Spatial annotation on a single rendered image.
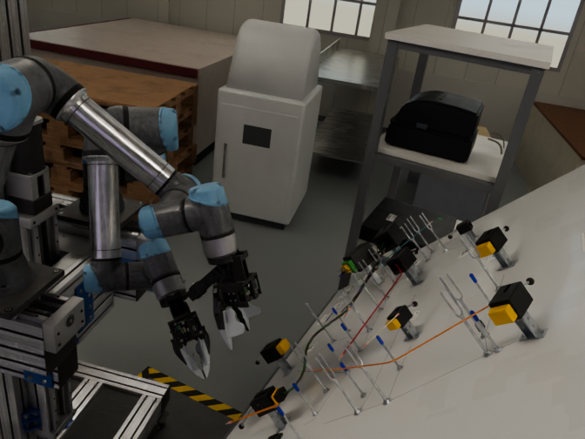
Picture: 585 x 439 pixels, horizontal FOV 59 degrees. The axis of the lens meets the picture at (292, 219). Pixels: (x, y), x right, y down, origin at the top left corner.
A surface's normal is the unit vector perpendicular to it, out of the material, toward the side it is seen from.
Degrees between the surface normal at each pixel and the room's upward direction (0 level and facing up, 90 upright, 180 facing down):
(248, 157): 90
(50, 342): 90
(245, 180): 90
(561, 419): 48
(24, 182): 90
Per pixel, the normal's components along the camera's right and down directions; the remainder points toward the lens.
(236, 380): 0.13, -0.89
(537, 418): -0.58, -0.81
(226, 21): -0.22, 0.41
